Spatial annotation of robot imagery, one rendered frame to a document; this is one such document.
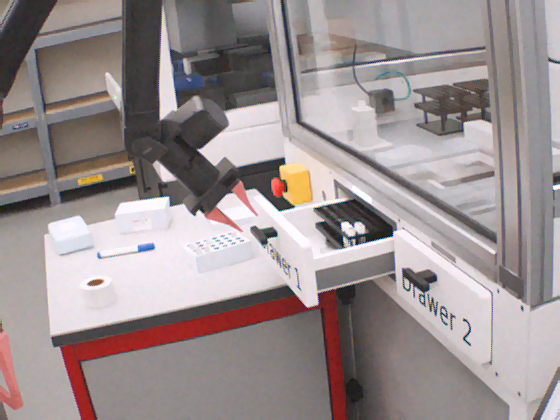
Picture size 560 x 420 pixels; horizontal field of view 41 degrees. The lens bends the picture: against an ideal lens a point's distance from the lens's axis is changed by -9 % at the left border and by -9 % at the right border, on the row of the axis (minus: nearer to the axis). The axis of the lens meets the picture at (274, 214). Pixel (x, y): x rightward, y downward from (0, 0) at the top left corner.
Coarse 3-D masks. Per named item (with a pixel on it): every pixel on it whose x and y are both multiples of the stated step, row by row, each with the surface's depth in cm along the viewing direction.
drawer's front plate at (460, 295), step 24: (408, 240) 122; (408, 264) 123; (432, 264) 114; (432, 288) 115; (456, 288) 107; (480, 288) 102; (432, 312) 117; (456, 312) 108; (480, 312) 101; (456, 336) 110; (480, 336) 102; (480, 360) 103
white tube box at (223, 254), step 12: (204, 240) 171; (216, 240) 170; (228, 240) 169; (240, 240) 168; (192, 252) 165; (204, 252) 164; (216, 252) 164; (228, 252) 165; (240, 252) 167; (192, 264) 165; (204, 264) 164; (216, 264) 165; (228, 264) 166
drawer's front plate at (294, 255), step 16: (256, 208) 150; (272, 208) 144; (256, 224) 153; (272, 224) 141; (288, 224) 135; (272, 240) 143; (288, 240) 132; (304, 240) 127; (272, 256) 145; (288, 256) 134; (304, 256) 126; (304, 272) 127; (304, 288) 129; (304, 304) 131
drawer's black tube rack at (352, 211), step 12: (336, 204) 151; (348, 204) 150; (360, 204) 149; (336, 216) 144; (348, 216) 143; (360, 216) 143; (372, 216) 142; (324, 228) 148; (372, 228) 136; (384, 228) 136; (336, 240) 141; (372, 240) 139
